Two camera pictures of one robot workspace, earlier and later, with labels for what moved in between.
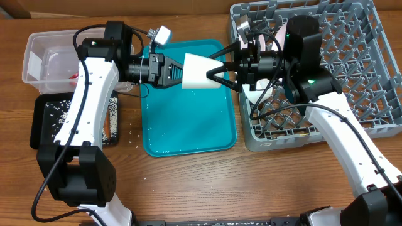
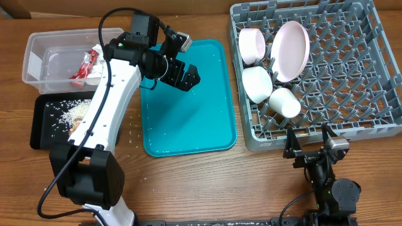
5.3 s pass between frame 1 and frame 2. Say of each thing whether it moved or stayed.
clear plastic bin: stayed
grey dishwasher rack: stayed
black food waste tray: stayed
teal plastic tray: stayed
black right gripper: moved
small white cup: moved
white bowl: moved
